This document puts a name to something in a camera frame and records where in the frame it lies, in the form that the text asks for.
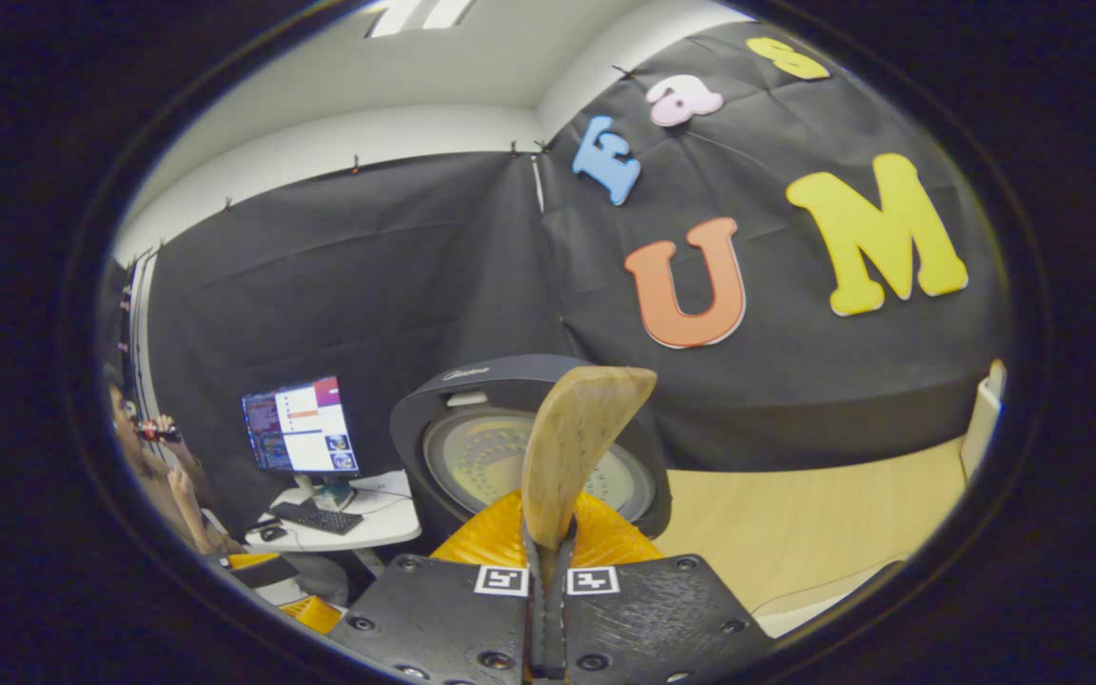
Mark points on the silver black rice cooker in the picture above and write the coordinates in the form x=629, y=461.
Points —
x=481, y=400

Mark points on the black computer mouse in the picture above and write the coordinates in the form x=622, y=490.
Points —
x=273, y=534

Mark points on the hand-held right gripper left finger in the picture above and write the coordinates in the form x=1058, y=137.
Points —
x=535, y=618

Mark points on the black backdrop cloth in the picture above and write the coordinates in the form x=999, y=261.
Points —
x=367, y=285

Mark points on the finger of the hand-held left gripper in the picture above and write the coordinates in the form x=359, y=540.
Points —
x=315, y=616
x=267, y=571

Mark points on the white side desk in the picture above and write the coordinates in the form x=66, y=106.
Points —
x=386, y=509

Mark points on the ceiling light panel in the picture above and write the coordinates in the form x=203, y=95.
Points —
x=420, y=14

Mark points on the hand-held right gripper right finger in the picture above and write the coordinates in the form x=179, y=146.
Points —
x=559, y=618

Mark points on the wooden spoon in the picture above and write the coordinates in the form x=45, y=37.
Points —
x=577, y=438

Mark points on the computer monitor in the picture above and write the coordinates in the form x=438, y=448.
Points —
x=305, y=428

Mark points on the white toaster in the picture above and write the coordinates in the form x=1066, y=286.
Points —
x=981, y=428

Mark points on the clear glass dish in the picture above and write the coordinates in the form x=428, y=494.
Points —
x=824, y=595

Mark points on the black keyboard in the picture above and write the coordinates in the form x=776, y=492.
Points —
x=317, y=518

